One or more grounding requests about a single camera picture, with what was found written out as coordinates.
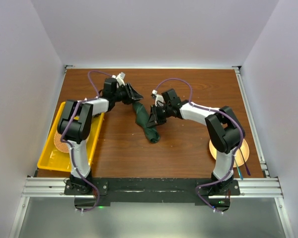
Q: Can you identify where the yellow plastic tray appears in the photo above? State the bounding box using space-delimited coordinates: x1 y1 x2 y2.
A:
37 102 104 172

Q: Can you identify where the woven round coaster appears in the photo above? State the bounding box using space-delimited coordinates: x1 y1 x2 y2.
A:
54 131 69 154

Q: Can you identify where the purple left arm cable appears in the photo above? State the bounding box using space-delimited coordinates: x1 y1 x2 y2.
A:
61 70 117 213

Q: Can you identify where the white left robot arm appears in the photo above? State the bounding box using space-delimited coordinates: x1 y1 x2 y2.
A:
57 72 143 194

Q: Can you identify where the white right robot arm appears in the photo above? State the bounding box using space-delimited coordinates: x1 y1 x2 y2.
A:
147 89 245 195

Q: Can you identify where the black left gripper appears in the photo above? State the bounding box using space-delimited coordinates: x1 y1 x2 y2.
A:
113 82 143 105

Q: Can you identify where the purple spoon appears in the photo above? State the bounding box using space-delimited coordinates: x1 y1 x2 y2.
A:
239 148 251 176

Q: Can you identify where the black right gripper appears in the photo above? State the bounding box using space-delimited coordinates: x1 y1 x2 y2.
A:
146 104 172 128

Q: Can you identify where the iridescent fork on plate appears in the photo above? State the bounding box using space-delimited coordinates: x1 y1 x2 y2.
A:
234 159 244 180

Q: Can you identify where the aluminium frame rail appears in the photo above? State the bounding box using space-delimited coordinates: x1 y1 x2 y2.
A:
8 171 73 238

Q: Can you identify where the round wooden plate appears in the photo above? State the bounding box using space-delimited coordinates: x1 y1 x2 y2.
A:
209 139 250 168

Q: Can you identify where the green cloth napkin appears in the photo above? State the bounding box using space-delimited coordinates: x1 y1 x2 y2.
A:
133 102 160 144

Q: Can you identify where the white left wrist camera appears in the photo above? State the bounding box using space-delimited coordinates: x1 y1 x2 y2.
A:
112 72 125 86

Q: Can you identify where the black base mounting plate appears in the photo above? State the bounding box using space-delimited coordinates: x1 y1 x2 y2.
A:
64 178 240 211

